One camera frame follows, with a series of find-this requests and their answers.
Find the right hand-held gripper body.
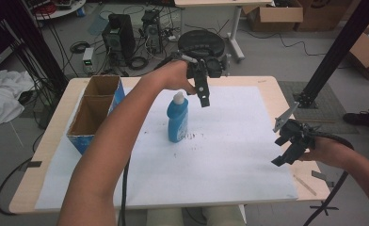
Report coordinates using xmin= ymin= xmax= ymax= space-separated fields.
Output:
xmin=272 ymin=101 xmax=317 ymax=158

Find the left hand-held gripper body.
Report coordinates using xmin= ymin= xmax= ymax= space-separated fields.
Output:
xmin=184 ymin=54 xmax=232 ymax=80

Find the blue bottle with white cap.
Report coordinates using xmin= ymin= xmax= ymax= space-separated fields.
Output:
xmin=167 ymin=90 xmax=189 ymax=144

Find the blue cardboard box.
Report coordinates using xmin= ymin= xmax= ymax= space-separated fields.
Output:
xmin=66 ymin=74 xmax=126 ymax=156

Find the person's right hand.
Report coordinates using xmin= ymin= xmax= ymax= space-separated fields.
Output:
xmin=297 ymin=136 xmax=343 ymax=168

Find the person's left hand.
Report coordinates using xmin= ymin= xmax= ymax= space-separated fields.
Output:
xmin=156 ymin=59 xmax=198 ymax=96

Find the round black stool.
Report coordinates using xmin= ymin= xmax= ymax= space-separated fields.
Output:
xmin=177 ymin=29 xmax=227 ymax=60

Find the thin wooden stick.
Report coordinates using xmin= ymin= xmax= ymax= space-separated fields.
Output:
xmin=292 ymin=173 xmax=317 ymax=197

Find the grey floor mat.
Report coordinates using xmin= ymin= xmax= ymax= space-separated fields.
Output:
xmin=278 ymin=80 xmax=360 ymax=136

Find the white desk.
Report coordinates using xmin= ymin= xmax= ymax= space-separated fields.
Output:
xmin=173 ymin=0 xmax=275 ymax=62

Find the white paper sheet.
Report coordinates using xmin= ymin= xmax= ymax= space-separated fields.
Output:
xmin=34 ymin=86 xmax=300 ymax=211

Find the black tape cross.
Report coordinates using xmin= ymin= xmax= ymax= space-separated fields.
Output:
xmin=309 ymin=201 xmax=340 ymax=217

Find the open computer case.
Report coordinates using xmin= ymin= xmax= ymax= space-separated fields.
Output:
xmin=140 ymin=8 xmax=164 ymax=55

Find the open brown cardboard box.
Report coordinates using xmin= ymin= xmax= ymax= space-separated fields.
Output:
xmin=246 ymin=4 xmax=305 ymax=33

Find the black metal stand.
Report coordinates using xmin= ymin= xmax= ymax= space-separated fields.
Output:
xmin=293 ymin=0 xmax=369 ymax=109

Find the black computer tower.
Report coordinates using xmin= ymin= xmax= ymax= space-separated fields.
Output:
xmin=101 ymin=13 xmax=136 ymax=63

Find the small white power supply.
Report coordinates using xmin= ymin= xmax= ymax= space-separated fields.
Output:
xmin=81 ymin=47 xmax=95 ymax=75

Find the large brown cardboard box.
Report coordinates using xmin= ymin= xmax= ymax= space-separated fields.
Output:
xmin=293 ymin=0 xmax=364 ymax=33

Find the round white table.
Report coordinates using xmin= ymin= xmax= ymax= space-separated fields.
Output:
xmin=31 ymin=0 xmax=88 ymax=21

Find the white cloth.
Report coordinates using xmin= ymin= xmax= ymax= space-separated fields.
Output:
xmin=0 ymin=68 xmax=36 ymax=127

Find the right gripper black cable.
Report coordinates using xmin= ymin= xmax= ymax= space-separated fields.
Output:
xmin=302 ymin=129 xmax=356 ymax=226

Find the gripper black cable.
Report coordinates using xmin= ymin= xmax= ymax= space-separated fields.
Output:
xmin=302 ymin=129 xmax=356 ymax=226
xmin=118 ymin=155 xmax=133 ymax=226

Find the coiled black cable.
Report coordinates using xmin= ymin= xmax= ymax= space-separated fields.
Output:
xmin=69 ymin=40 xmax=91 ymax=55
xmin=127 ymin=56 xmax=150 ymax=72

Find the thin black floor cable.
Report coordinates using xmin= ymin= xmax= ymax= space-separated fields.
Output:
xmin=238 ymin=27 xmax=328 ymax=58

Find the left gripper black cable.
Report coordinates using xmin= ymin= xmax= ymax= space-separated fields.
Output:
xmin=118 ymin=155 xmax=133 ymax=226

